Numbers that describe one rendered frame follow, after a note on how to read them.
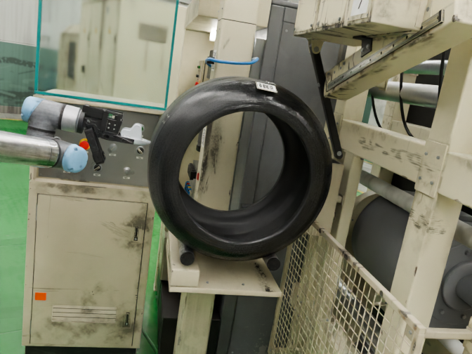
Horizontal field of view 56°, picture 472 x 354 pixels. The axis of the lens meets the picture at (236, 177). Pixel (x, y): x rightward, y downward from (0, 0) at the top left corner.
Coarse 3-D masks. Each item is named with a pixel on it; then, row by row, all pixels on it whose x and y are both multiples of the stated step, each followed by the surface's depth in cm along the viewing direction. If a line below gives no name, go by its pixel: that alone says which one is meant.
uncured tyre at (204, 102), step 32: (192, 96) 127; (224, 96) 125; (256, 96) 126; (288, 96) 130; (160, 128) 129; (192, 128) 125; (288, 128) 158; (320, 128) 135; (160, 160) 127; (288, 160) 162; (320, 160) 134; (160, 192) 129; (288, 192) 164; (320, 192) 137; (192, 224) 132; (224, 224) 163; (256, 224) 163; (288, 224) 138; (224, 256) 138; (256, 256) 141
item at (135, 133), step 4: (136, 124) 132; (132, 128) 132; (136, 128) 132; (140, 128) 132; (124, 132) 131; (128, 132) 132; (132, 132) 132; (136, 132) 132; (140, 132) 133; (124, 136) 132; (128, 136) 133; (132, 136) 132; (136, 136) 133; (140, 136) 133; (136, 140) 132; (140, 140) 133; (144, 140) 134; (136, 144) 133; (140, 144) 133; (144, 144) 134
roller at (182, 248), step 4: (180, 244) 145; (184, 244) 143; (180, 248) 142; (184, 248) 140; (188, 248) 140; (180, 252) 140; (184, 252) 137; (188, 252) 137; (192, 252) 139; (180, 256) 138; (184, 256) 137; (188, 256) 137; (192, 256) 137; (184, 260) 137; (188, 260) 137; (192, 260) 138; (184, 264) 138; (188, 264) 138
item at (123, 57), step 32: (64, 0) 179; (96, 0) 182; (128, 0) 184; (160, 0) 186; (64, 32) 182; (96, 32) 185; (128, 32) 187; (160, 32) 189; (64, 64) 185; (96, 64) 188; (128, 64) 190; (160, 64) 192; (64, 96) 188; (96, 96) 191; (128, 96) 193; (160, 96) 196
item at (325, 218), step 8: (336, 168) 171; (336, 176) 172; (336, 184) 173; (336, 192) 174; (328, 200) 174; (336, 200) 175; (328, 208) 175; (320, 216) 175; (328, 216) 176; (320, 224) 176; (328, 224) 177; (304, 232) 176
